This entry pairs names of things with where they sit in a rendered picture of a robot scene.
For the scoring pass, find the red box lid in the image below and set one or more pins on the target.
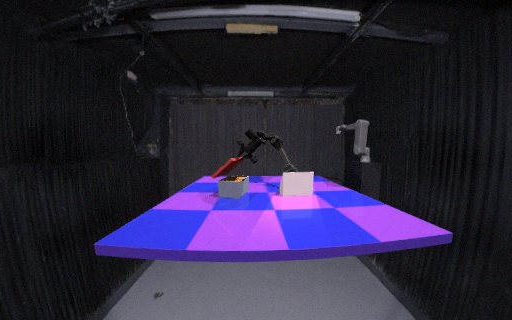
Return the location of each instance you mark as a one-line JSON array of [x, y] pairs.
[[227, 167]]

